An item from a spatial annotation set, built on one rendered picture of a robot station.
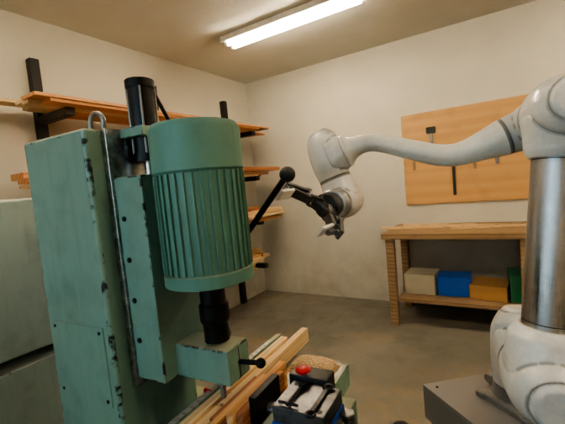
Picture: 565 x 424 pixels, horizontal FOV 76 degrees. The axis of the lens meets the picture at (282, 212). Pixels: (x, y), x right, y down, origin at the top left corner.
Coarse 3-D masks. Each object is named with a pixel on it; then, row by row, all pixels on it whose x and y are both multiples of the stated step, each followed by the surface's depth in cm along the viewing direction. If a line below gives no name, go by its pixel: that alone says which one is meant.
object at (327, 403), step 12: (312, 372) 70; (324, 372) 69; (312, 384) 67; (288, 396) 64; (300, 396) 64; (312, 396) 63; (336, 396) 63; (276, 408) 62; (288, 408) 61; (300, 408) 60; (324, 408) 60; (336, 408) 62; (276, 420) 62; (288, 420) 61; (300, 420) 59; (312, 420) 58; (324, 420) 58; (336, 420) 62
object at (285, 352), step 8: (304, 328) 108; (296, 336) 103; (304, 336) 106; (288, 344) 98; (296, 344) 102; (304, 344) 106; (280, 352) 94; (288, 352) 98; (296, 352) 101; (272, 360) 90; (280, 360) 93; (288, 360) 97; (256, 368) 87; (264, 368) 87; (248, 376) 84; (256, 376) 84; (240, 384) 80; (232, 392) 78; (208, 416) 70
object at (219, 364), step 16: (192, 336) 78; (176, 352) 75; (192, 352) 73; (208, 352) 70; (224, 352) 68; (240, 352) 72; (192, 368) 73; (208, 368) 71; (224, 368) 69; (240, 368) 72; (224, 384) 69
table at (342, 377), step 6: (288, 366) 95; (342, 366) 92; (348, 366) 93; (336, 372) 89; (342, 372) 89; (348, 372) 93; (288, 378) 89; (336, 378) 87; (342, 378) 89; (348, 378) 93; (288, 384) 86; (336, 384) 85; (342, 384) 89; (348, 384) 92; (342, 390) 88
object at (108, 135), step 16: (112, 144) 73; (128, 144) 76; (112, 160) 73; (128, 160) 76; (112, 176) 73; (112, 192) 73; (112, 208) 73; (112, 224) 74; (128, 304) 75; (128, 320) 75; (128, 336) 75
